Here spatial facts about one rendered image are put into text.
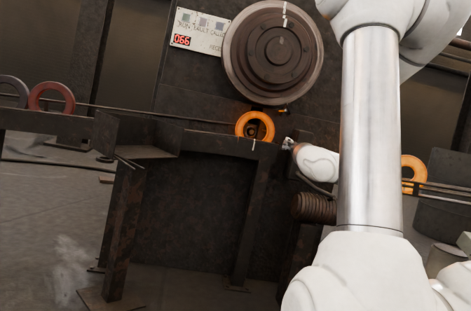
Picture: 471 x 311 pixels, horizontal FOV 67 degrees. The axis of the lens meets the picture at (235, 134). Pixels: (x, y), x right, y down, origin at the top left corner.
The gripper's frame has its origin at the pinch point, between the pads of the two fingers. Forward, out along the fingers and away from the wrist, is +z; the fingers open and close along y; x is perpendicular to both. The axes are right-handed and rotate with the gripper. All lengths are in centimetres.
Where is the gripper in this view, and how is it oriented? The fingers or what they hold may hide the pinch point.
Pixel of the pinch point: (289, 141)
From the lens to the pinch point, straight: 150.9
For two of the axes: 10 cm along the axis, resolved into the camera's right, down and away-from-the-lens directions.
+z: -1.2, -1.9, 9.7
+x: 2.2, -9.6, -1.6
